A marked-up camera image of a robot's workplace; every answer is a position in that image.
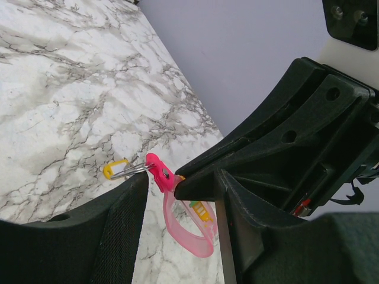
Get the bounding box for silver key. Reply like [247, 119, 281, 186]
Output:
[110, 163, 155, 180]

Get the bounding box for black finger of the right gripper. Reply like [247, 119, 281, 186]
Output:
[175, 170, 290, 212]
[176, 130, 266, 189]

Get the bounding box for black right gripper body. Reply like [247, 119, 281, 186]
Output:
[230, 57, 378, 217]

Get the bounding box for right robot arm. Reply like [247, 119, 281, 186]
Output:
[175, 1, 378, 215]

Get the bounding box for pink strap keyring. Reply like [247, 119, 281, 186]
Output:
[146, 153, 218, 258]

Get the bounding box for yellow key tag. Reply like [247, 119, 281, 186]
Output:
[102, 159, 129, 180]

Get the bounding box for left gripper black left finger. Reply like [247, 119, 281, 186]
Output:
[1, 173, 149, 283]

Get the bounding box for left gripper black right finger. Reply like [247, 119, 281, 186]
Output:
[214, 170, 378, 283]

